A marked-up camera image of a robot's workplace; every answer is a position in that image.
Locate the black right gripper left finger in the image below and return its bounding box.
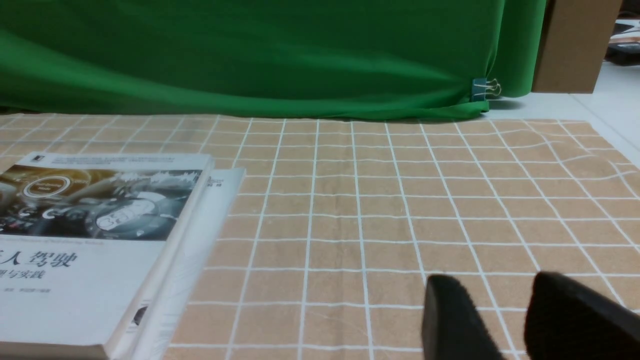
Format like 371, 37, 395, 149
421, 274, 504, 360

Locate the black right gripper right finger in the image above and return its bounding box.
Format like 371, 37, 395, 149
524, 271, 640, 360

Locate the orange checkered tablecloth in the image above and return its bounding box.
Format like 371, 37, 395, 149
1, 114, 639, 360

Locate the teal binder clip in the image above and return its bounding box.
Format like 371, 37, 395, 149
470, 78, 502, 102

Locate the bottom white book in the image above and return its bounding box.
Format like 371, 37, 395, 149
126, 237, 217, 360

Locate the white book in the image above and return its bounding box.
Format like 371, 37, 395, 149
113, 167, 246, 360
126, 237, 217, 360

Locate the green backdrop cloth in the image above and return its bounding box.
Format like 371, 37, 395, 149
0, 0, 547, 121

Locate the brown cardboard box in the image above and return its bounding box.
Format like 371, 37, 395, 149
532, 0, 622, 94

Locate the middle white book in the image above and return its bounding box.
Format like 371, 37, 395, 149
113, 167, 246, 360

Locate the top self-driving textbook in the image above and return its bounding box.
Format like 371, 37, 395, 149
0, 152, 214, 360

